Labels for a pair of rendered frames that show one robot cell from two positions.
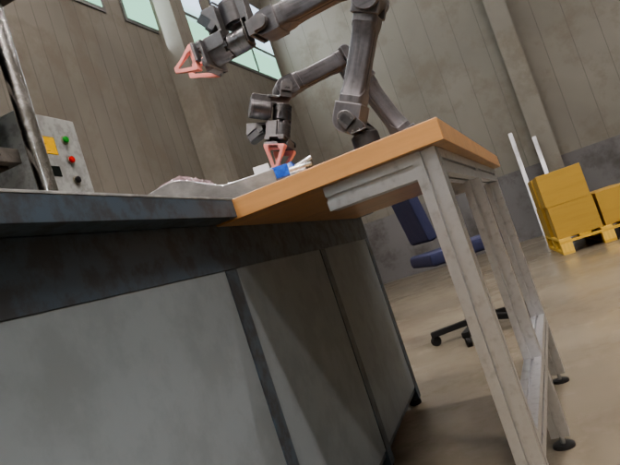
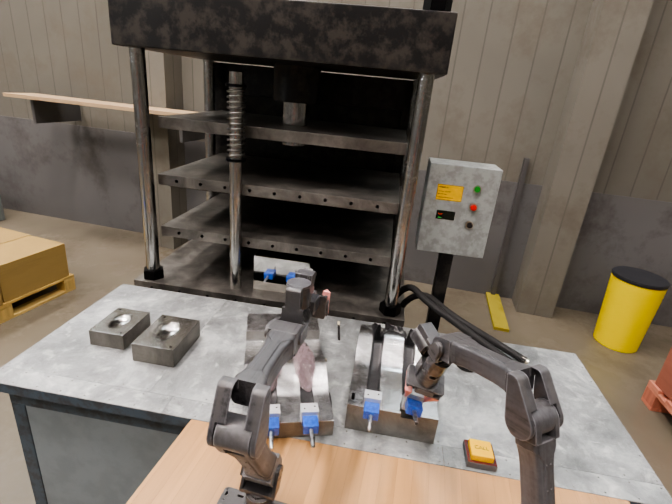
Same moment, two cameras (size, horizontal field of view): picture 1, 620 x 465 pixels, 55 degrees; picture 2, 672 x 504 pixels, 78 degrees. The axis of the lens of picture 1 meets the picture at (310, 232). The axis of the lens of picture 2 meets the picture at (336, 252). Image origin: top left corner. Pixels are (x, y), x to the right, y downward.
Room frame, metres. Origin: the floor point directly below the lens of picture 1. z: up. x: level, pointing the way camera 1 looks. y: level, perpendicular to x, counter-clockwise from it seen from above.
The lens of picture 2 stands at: (1.32, -0.87, 1.73)
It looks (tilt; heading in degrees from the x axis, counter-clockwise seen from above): 21 degrees down; 79
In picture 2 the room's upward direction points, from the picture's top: 6 degrees clockwise
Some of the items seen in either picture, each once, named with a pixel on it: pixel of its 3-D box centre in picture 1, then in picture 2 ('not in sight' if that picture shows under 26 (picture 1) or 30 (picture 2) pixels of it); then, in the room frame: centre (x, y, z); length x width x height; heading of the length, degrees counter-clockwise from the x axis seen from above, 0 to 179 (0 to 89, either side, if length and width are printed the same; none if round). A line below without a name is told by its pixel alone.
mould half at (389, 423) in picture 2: not in sight; (393, 365); (1.77, 0.26, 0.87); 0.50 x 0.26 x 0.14; 73
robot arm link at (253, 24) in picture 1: (246, 17); (291, 310); (1.39, -0.02, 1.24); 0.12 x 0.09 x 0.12; 68
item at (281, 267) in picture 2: not in sight; (293, 257); (1.48, 1.18, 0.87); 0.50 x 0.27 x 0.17; 73
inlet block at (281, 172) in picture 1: (284, 172); (271, 429); (1.36, 0.01, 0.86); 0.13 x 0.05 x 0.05; 90
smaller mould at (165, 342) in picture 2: not in sight; (167, 339); (1.00, 0.48, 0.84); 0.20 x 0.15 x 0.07; 73
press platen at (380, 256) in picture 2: not in sight; (291, 223); (1.47, 1.32, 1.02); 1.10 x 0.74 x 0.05; 163
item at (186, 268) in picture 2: not in sight; (287, 270); (1.46, 1.28, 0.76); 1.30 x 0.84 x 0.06; 163
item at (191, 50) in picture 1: (193, 64); not in sight; (1.44, 0.14, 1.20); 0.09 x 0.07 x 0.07; 68
